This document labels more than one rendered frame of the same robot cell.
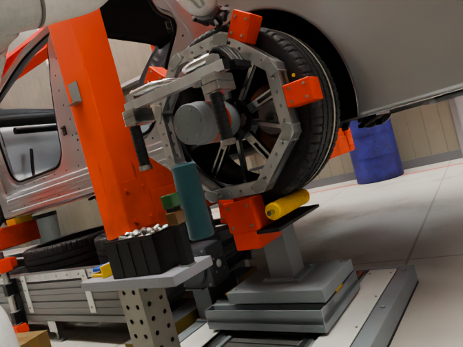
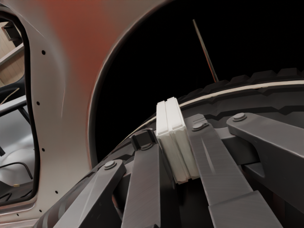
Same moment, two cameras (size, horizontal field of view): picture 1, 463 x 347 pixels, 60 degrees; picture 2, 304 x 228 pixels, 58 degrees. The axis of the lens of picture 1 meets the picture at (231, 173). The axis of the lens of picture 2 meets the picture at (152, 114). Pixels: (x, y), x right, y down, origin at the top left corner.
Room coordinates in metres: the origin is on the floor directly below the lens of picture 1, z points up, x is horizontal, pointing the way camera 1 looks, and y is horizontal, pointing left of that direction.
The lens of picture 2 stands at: (1.29, -0.08, 1.24)
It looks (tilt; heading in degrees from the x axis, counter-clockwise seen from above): 11 degrees down; 357
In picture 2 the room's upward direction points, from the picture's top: 27 degrees counter-clockwise
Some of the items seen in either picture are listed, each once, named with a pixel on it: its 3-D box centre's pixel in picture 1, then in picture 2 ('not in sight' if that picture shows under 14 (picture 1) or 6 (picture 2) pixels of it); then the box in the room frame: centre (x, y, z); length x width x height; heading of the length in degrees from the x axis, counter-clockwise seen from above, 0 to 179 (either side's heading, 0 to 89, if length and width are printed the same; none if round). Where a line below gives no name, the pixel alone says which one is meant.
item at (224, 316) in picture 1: (282, 299); not in sight; (1.57, -0.06, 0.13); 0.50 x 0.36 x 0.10; 55
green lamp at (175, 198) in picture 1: (171, 200); not in sight; (1.14, 0.19, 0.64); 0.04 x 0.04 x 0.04; 55
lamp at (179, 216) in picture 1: (176, 217); not in sight; (1.14, 0.19, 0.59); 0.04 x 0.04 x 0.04; 55
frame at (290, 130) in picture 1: (220, 120); not in sight; (1.40, -0.01, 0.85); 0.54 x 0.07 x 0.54; 55
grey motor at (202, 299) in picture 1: (224, 266); not in sight; (1.82, 0.14, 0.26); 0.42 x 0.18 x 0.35; 145
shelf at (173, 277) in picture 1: (143, 274); not in sight; (1.25, 0.35, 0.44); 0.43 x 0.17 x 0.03; 55
